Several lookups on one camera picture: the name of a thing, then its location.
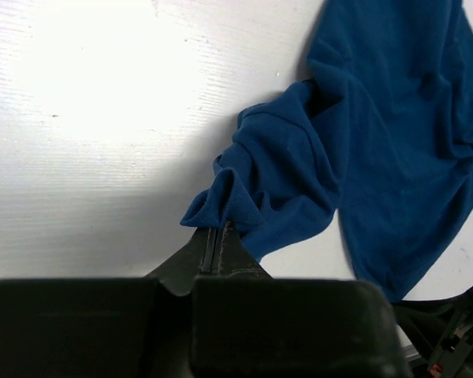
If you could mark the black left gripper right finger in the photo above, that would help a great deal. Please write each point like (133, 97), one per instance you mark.
(245, 324)

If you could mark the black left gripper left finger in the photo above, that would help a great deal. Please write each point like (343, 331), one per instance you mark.
(111, 327)

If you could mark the blue t-shirt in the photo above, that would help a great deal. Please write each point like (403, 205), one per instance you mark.
(381, 135)

